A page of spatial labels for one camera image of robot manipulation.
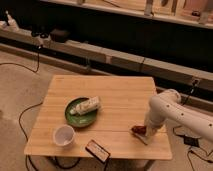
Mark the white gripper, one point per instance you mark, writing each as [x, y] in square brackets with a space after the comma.
[152, 126]

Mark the red pepper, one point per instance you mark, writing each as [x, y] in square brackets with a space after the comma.
[139, 129]

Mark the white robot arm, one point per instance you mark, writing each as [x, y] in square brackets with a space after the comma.
[166, 105]

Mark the white sponge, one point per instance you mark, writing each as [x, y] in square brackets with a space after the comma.
[140, 137]

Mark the wooden table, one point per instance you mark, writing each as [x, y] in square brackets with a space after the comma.
[124, 103]

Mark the black power adapter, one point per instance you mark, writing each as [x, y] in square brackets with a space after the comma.
[191, 141]

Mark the white tube on plate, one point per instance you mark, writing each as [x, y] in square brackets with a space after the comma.
[86, 106]

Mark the green plate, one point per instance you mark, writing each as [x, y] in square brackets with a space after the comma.
[77, 120]

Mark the white cup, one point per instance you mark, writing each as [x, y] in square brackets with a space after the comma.
[63, 135]

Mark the dark object on ledge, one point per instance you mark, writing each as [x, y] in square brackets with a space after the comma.
[59, 35]

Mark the white spray bottle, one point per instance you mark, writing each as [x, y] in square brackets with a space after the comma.
[12, 22]

